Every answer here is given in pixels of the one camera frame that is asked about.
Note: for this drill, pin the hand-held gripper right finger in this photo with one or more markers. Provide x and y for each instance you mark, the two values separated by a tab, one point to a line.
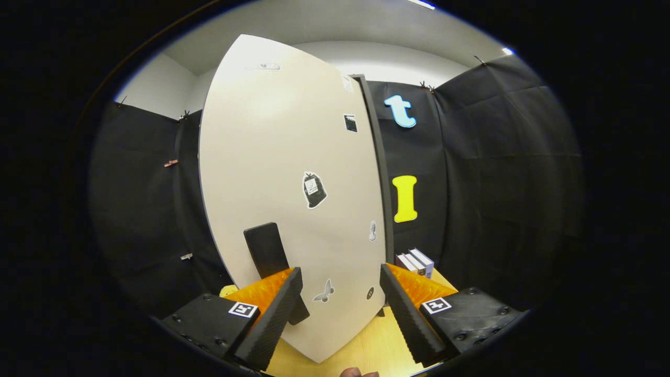
408	319

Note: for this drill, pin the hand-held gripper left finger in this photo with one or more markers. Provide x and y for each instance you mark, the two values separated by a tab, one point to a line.
275	319

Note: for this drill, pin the beige shoe cabinet door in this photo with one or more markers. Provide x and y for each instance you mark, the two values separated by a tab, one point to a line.
272	157

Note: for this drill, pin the dark grey shoe cabinet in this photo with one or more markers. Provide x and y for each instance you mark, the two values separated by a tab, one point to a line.
380	157

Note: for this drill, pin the yellow plush toy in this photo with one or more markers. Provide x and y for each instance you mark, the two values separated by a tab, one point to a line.
227	290

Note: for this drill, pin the black backdrop cloth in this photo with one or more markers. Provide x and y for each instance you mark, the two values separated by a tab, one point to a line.
497	183

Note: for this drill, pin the small ceiling light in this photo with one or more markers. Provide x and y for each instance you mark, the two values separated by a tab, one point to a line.
507	51

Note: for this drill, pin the long ceiling light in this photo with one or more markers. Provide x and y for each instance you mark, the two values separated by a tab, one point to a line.
421	4

